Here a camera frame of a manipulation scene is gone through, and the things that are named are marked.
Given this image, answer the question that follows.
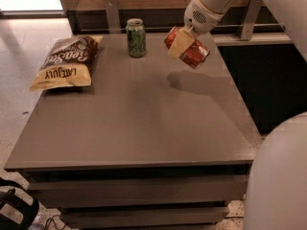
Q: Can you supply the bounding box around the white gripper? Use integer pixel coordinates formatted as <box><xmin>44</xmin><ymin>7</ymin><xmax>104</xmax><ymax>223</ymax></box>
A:
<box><xmin>167</xmin><ymin>0</ymin><xmax>224</xmax><ymax>58</ymax></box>

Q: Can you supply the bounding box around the red coke can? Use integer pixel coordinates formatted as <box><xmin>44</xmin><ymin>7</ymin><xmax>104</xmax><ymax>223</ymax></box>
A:
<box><xmin>164</xmin><ymin>36</ymin><xmax>210</xmax><ymax>69</ymax></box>

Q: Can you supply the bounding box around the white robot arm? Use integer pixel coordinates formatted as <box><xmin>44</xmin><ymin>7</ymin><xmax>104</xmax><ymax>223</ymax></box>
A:
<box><xmin>184</xmin><ymin>0</ymin><xmax>307</xmax><ymax>230</ymax></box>

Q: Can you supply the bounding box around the green soda can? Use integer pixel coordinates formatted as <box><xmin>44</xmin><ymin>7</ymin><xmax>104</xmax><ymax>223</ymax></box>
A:
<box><xmin>126</xmin><ymin>18</ymin><xmax>146</xmax><ymax>58</ymax></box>

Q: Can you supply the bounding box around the wooden counter panel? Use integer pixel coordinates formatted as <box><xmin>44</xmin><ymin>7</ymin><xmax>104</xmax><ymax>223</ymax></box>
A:
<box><xmin>60</xmin><ymin>0</ymin><xmax>307</xmax><ymax>38</ymax></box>

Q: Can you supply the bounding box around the grey drawer cabinet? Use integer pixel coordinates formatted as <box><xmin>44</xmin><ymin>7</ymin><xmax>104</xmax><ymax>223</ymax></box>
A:
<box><xmin>6</xmin><ymin>34</ymin><xmax>261</xmax><ymax>230</ymax></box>

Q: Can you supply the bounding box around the brown yellow chip bag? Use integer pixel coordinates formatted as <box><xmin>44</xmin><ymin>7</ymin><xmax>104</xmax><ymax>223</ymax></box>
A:
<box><xmin>30</xmin><ymin>35</ymin><xmax>104</xmax><ymax>91</ymax></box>

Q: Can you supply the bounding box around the right metal bracket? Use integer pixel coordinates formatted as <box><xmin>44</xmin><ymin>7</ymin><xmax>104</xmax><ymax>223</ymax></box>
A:
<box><xmin>238</xmin><ymin>0</ymin><xmax>262</xmax><ymax>41</ymax></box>

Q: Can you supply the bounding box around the metal bracket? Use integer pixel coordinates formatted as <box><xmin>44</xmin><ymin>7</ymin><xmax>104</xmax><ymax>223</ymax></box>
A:
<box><xmin>238</xmin><ymin>0</ymin><xmax>262</xmax><ymax>41</ymax></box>
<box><xmin>104</xmin><ymin>0</ymin><xmax>122</xmax><ymax>34</ymax></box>

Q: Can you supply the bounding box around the left metal bracket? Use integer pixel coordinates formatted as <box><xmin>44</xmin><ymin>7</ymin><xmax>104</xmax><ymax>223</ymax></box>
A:
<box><xmin>104</xmin><ymin>0</ymin><xmax>122</xmax><ymax>34</ymax></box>

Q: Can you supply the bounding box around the black bag with straps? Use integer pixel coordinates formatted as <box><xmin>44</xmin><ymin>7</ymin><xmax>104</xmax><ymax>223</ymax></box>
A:
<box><xmin>0</xmin><ymin>178</ymin><xmax>39</xmax><ymax>230</ymax></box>

